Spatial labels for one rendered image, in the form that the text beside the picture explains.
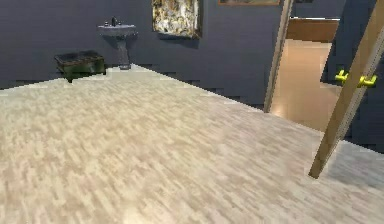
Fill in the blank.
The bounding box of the gold patterned wall picture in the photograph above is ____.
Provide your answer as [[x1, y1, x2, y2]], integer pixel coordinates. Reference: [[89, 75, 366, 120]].
[[151, 0, 203, 40]]

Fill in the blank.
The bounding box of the brown framed wall picture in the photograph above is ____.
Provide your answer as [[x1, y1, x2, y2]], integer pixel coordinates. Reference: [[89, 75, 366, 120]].
[[218, 0, 282, 7]]

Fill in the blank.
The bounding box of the yellow door handle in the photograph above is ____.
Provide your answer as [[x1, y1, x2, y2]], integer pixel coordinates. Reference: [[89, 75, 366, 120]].
[[357, 74, 379, 89], [334, 69, 350, 85]]

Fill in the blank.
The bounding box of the tan wooden room door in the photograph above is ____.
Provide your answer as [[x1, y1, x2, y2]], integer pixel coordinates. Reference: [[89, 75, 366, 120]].
[[308, 0, 384, 180]]

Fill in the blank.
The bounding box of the grey pedestal sink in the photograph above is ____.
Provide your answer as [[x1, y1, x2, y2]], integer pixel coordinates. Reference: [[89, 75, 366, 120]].
[[97, 16, 139, 71]]

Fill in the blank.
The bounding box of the brown wooden cabinet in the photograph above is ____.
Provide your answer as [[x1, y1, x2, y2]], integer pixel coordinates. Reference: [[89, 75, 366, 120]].
[[285, 17, 340, 44]]

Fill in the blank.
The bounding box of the dark green box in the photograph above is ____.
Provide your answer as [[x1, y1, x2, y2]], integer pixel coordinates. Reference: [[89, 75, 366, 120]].
[[54, 50, 107, 83]]

